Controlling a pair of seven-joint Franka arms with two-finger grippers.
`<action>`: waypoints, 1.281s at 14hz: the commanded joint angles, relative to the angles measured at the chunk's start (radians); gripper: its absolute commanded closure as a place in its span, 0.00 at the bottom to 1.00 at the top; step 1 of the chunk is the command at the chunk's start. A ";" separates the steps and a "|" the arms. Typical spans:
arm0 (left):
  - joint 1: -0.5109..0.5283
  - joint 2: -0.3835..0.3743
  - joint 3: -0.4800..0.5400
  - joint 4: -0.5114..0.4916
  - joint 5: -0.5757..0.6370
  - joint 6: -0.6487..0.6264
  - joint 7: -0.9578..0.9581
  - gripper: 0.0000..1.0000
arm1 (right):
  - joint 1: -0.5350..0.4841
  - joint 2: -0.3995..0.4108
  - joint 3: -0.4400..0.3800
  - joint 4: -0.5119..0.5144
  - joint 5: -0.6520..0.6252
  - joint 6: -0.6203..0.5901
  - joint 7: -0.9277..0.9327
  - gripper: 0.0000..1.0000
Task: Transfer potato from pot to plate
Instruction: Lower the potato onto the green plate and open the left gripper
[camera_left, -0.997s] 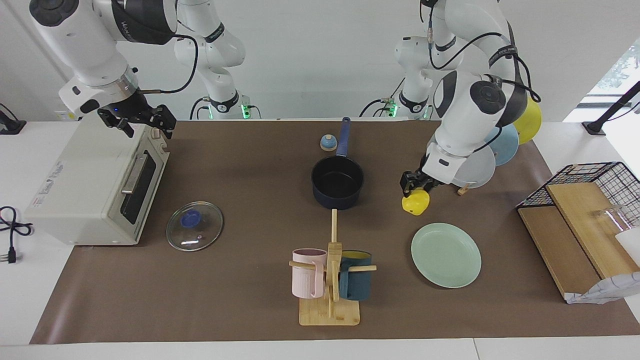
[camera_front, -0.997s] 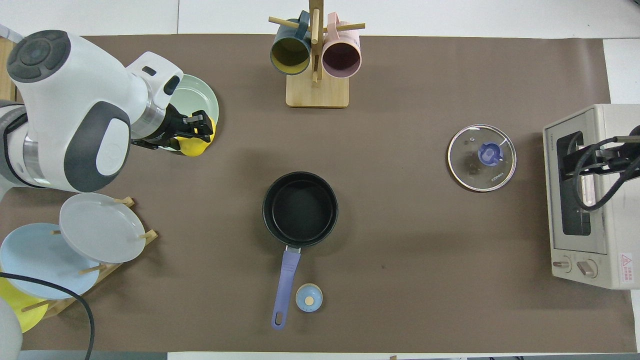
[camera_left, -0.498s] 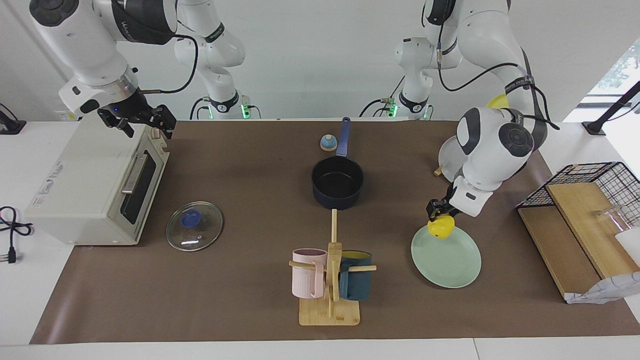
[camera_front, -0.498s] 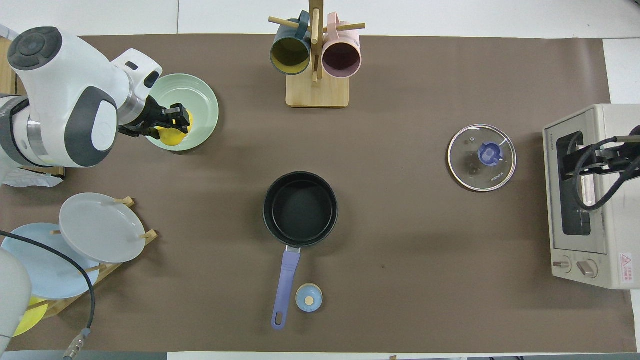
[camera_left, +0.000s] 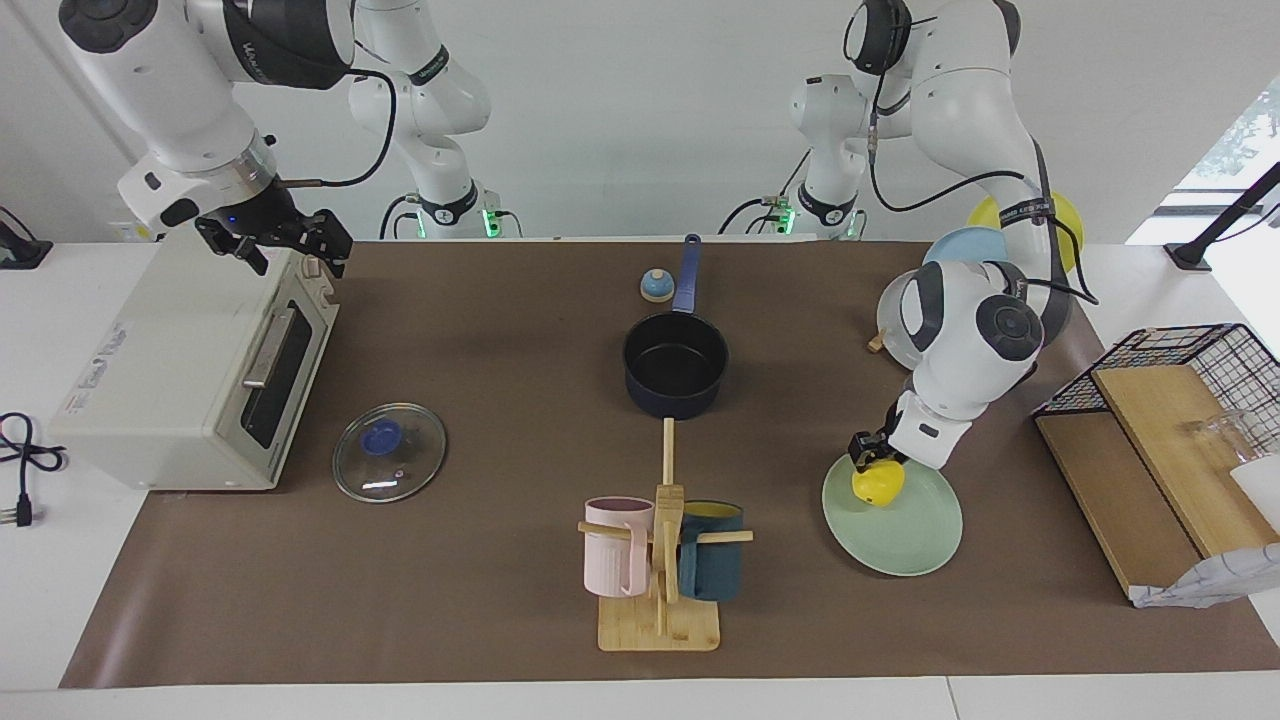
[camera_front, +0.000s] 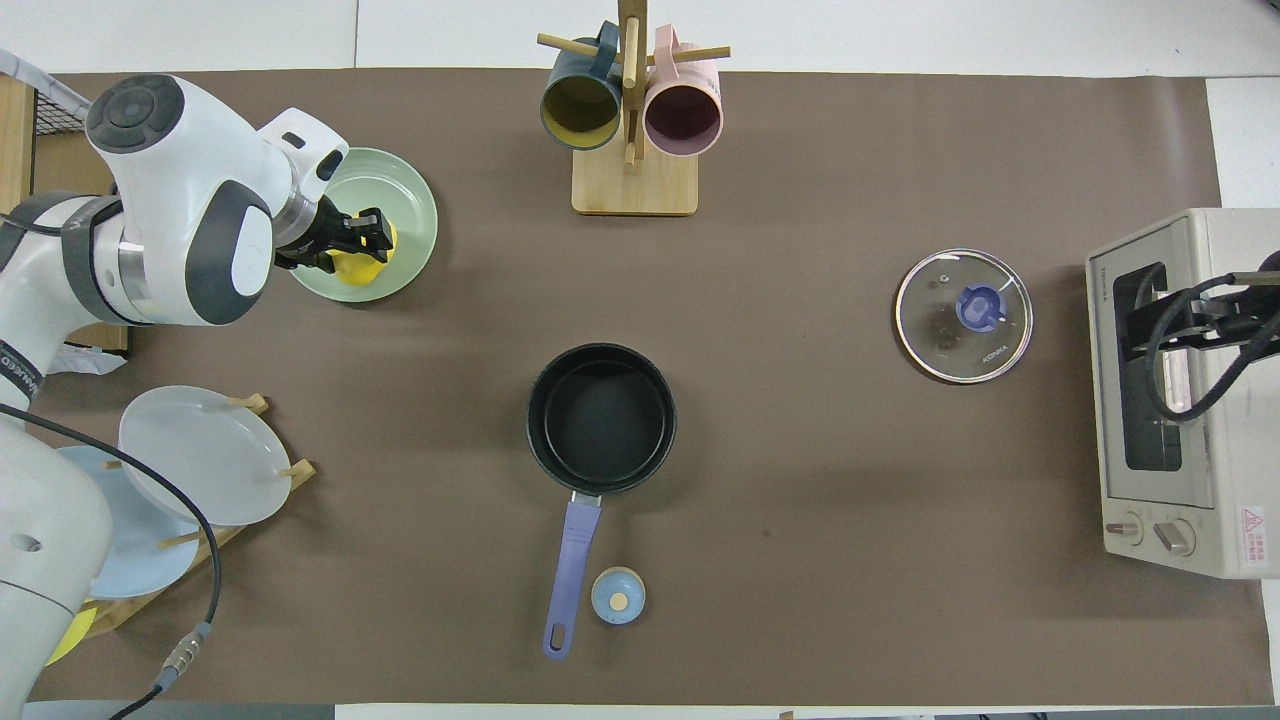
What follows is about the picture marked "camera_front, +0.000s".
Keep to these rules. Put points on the yellow plate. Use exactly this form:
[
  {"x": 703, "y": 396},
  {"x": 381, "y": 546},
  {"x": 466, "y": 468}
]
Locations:
[{"x": 75, "y": 630}]

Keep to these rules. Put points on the grey plate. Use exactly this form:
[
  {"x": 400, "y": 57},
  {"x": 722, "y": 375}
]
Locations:
[{"x": 205, "y": 455}]

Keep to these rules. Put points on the pink mug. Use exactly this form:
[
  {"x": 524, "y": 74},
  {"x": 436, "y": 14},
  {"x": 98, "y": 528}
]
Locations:
[{"x": 683, "y": 115}]

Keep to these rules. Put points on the crumpled white plastic bag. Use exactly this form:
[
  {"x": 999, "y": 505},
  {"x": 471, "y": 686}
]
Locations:
[{"x": 95, "y": 360}]

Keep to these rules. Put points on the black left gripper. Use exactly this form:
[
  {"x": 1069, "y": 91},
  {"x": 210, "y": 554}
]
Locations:
[{"x": 312, "y": 232}]

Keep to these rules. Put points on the wooden plate rack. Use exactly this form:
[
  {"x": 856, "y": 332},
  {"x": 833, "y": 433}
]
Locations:
[{"x": 215, "y": 540}]

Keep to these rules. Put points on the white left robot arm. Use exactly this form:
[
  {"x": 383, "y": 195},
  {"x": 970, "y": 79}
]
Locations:
[{"x": 170, "y": 200}]

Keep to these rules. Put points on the light blue plate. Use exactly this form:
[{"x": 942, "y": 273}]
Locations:
[{"x": 150, "y": 550}]

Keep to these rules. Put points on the glass lid with blue knob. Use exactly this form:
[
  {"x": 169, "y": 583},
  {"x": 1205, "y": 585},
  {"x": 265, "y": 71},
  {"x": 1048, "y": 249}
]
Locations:
[{"x": 940, "y": 320}]

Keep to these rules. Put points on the light wooden shelf board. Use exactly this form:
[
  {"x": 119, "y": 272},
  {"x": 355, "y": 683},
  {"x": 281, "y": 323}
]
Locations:
[{"x": 15, "y": 140}]

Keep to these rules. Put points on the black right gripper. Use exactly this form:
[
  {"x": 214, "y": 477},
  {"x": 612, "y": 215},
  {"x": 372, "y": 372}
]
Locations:
[{"x": 1268, "y": 310}]

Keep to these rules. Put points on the dark teal mug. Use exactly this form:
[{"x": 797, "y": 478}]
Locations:
[{"x": 580, "y": 105}]

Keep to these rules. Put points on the white toaster oven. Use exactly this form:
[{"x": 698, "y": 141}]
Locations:
[{"x": 1200, "y": 480}]

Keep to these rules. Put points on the brown wooden base board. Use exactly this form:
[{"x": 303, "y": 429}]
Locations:
[{"x": 60, "y": 165}]

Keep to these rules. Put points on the yellow potato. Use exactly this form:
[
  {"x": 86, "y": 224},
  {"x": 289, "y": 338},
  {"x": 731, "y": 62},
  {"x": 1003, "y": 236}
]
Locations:
[{"x": 360, "y": 270}]

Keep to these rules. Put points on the brown table mat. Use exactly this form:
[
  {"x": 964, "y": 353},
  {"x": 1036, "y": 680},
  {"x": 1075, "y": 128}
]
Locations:
[{"x": 800, "y": 500}]

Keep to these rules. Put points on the mint green plate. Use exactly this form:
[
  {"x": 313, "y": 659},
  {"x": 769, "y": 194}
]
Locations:
[{"x": 410, "y": 200}]

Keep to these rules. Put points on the wooden mug tree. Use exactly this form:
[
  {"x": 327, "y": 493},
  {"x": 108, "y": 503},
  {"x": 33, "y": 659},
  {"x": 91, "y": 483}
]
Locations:
[{"x": 635, "y": 190}]

